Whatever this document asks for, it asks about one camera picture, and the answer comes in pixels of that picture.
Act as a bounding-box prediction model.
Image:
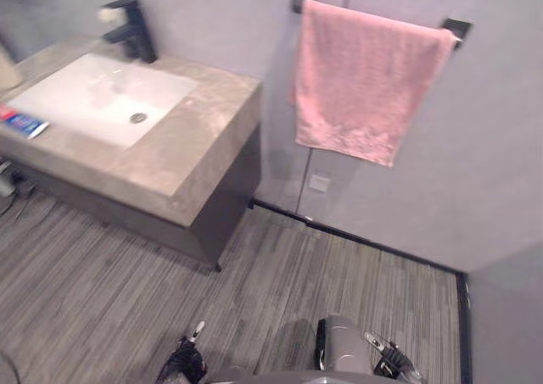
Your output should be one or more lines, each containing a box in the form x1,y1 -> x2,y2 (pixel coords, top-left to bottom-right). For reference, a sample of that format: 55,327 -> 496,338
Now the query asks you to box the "black square faucet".
98,0 -> 160,64

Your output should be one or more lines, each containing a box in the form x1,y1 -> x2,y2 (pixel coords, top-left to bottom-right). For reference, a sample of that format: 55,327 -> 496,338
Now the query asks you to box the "white rectangular sink basin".
6,52 -> 200,150

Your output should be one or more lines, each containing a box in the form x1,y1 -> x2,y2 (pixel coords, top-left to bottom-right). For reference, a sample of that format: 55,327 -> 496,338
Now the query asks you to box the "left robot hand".
157,320 -> 210,384

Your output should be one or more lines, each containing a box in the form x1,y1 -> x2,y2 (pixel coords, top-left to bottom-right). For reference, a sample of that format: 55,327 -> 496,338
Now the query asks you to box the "black floor baseboard strip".
252,197 -> 473,384

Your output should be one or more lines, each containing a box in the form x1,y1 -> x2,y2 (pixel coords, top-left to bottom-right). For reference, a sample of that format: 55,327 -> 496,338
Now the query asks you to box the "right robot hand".
363,331 -> 426,381

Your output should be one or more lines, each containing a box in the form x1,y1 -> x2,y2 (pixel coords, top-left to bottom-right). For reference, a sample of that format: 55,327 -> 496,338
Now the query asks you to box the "grey wall outlet plate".
309,172 -> 332,193

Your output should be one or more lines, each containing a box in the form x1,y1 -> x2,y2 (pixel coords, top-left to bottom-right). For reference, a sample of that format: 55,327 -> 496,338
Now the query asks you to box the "red blue toothpaste tube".
0,105 -> 51,141

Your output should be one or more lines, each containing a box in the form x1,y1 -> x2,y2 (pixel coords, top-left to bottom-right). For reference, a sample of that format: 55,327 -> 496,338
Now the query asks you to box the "black wall towel bar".
292,0 -> 474,49

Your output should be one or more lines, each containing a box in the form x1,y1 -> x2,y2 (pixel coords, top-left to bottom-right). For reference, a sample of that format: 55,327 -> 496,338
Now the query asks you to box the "silver robot leg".
315,314 -> 379,376

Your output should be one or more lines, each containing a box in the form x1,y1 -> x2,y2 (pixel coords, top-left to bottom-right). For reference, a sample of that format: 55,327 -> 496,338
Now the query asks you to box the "grey concrete vanity cabinet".
0,34 -> 263,273

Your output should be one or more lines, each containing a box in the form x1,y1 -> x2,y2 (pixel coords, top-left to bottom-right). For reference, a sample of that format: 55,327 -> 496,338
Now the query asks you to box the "pink hanging towel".
288,0 -> 457,169

